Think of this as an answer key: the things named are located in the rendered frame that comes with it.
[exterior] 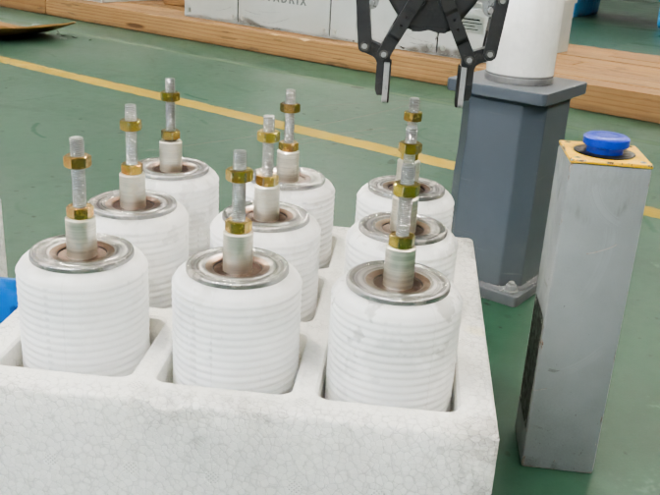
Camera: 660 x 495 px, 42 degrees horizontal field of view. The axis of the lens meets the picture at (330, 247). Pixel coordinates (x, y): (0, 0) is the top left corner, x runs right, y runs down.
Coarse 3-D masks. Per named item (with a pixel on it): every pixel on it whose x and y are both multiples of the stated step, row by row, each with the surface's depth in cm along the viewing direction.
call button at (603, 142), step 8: (584, 136) 76; (592, 136) 75; (600, 136) 75; (608, 136) 76; (616, 136) 76; (624, 136) 76; (592, 144) 75; (600, 144) 75; (608, 144) 74; (616, 144) 74; (624, 144) 75; (592, 152) 76; (600, 152) 75; (608, 152) 75; (616, 152) 75
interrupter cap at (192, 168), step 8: (144, 160) 87; (152, 160) 88; (184, 160) 88; (192, 160) 89; (200, 160) 88; (144, 168) 85; (152, 168) 86; (184, 168) 87; (192, 168) 86; (200, 168) 86; (208, 168) 86; (152, 176) 83; (160, 176) 83; (168, 176) 83; (176, 176) 83; (184, 176) 83; (192, 176) 84; (200, 176) 84
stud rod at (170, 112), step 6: (168, 78) 83; (168, 84) 83; (174, 84) 83; (168, 90) 83; (174, 90) 83; (168, 102) 83; (174, 102) 84; (168, 108) 83; (174, 108) 84; (168, 114) 84; (174, 114) 84; (168, 120) 84; (174, 120) 84; (168, 126) 84; (174, 126) 84
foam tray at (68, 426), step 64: (320, 320) 72; (0, 384) 60; (64, 384) 60; (128, 384) 61; (320, 384) 64; (0, 448) 62; (64, 448) 61; (128, 448) 61; (192, 448) 60; (256, 448) 59; (320, 448) 59; (384, 448) 58; (448, 448) 58
